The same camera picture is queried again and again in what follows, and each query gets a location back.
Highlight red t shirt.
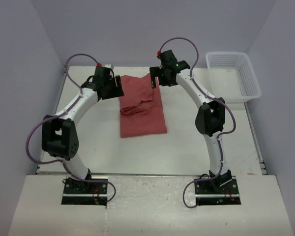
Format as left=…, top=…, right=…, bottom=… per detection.
left=119, top=74, right=167, bottom=138

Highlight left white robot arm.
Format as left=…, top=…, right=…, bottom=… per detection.
left=42, top=65, right=124, bottom=193

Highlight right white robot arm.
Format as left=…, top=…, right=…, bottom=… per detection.
left=149, top=50, right=232, bottom=193

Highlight white plastic basket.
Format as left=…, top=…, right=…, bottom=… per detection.
left=206, top=52, right=262, bottom=103

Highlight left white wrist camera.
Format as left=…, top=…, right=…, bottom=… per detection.
left=103, top=64, right=114, bottom=70

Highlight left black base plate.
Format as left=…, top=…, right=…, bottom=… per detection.
left=61, top=177, right=108, bottom=206

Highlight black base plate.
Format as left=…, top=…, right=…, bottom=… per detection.
left=61, top=177, right=108, bottom=206
left=194, top=177, right=241, bottom=206

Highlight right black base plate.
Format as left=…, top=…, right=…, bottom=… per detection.
left=194, top=177, right=241, bottom=206

